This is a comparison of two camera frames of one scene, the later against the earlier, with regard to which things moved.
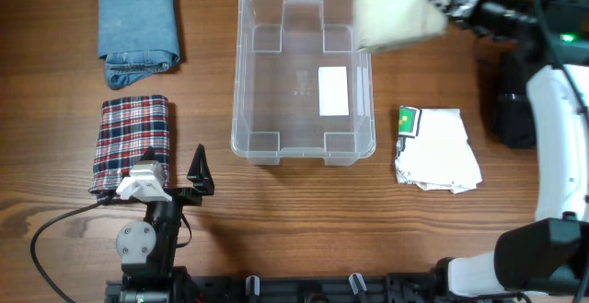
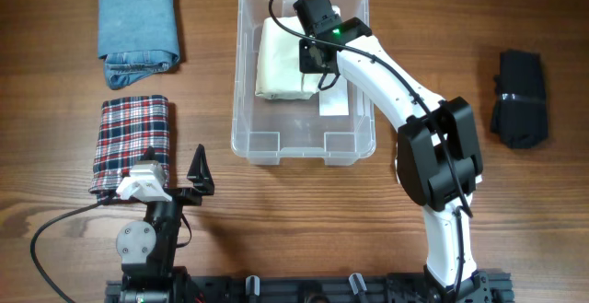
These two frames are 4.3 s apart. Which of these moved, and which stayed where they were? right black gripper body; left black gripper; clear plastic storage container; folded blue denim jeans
Moved: right black gripper body
Stayed: folded blue denim jeans; left black gripper; clear plastic storage container
